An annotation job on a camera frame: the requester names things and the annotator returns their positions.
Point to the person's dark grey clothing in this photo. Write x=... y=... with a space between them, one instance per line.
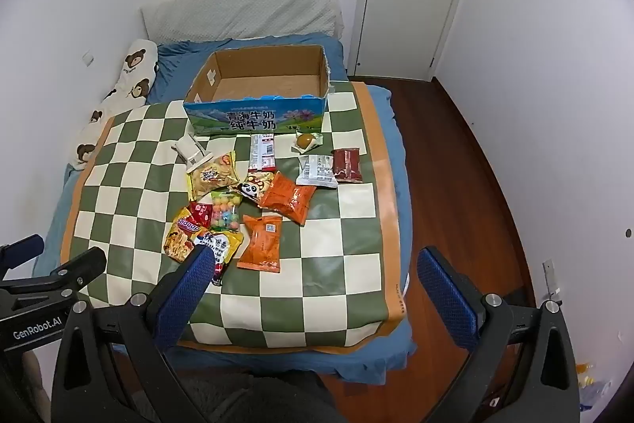
x=257 y=398

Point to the orange crumpled snack packet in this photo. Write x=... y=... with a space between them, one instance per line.
x=290 y=200

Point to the white quilted pillow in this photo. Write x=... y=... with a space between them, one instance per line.
x=247 y=9

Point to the blue printed cardboard box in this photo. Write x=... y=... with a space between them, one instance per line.
x=257 y=81

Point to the orange flat snack packet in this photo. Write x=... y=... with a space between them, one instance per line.
x=260 y=244

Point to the yellow panda snack packet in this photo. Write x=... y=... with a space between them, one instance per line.
x=252 y=189

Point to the dark red snack packet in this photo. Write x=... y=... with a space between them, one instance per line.
x=346 y=165

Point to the green white checkered mat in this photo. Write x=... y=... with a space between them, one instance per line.
x=327 y=254

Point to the colourful candy ball bag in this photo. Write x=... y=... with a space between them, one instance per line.
x=225 y=210

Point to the small dark snack packet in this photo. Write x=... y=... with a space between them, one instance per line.
x=219 y=274

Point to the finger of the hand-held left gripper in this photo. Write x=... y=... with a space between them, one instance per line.
x=27 y=247
x=81 y=267

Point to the braised egg packet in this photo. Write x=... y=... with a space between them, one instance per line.
x=306 y=140

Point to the yellow cracker packet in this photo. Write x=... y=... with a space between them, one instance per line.
x=210 y=175

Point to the white printed snack packet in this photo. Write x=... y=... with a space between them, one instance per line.
x=317 y=170

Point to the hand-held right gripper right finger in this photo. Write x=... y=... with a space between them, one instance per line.
x=446 y=299

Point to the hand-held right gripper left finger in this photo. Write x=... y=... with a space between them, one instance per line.
x=185 y=299

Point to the red white snack bar packet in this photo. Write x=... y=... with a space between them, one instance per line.
x=262 y=151

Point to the colourful plastic items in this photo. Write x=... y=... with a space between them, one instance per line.
x=592 y=386

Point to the blue bed sheet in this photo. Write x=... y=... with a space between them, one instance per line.
x=401 y=215

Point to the yellow purple label snack packet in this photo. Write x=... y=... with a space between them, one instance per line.
x=182 y=237

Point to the bear print long pillow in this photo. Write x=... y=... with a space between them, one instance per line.
x=131 y=76

